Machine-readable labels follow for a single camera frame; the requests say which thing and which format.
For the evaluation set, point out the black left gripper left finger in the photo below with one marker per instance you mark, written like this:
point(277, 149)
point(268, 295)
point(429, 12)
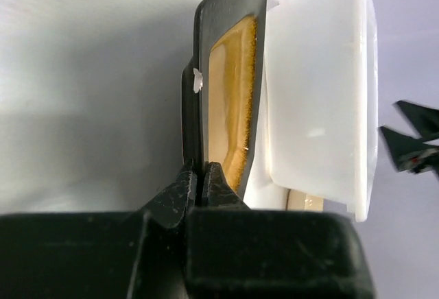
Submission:
point(169, 207)

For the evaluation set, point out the white plastic bin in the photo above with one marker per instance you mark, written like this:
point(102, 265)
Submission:
point(317, 134)

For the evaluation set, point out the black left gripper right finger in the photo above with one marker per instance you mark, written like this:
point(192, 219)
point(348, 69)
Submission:
point(216, 192)

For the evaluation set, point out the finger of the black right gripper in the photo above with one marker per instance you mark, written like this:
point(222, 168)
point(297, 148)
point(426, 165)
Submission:
point(423, 119)
point(408, 153)

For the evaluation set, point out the white paper scrap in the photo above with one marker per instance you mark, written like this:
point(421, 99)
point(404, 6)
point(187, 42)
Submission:
point(197, 81)

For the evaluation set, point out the black yellow square plate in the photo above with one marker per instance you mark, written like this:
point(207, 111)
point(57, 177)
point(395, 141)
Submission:
point(219, 123)

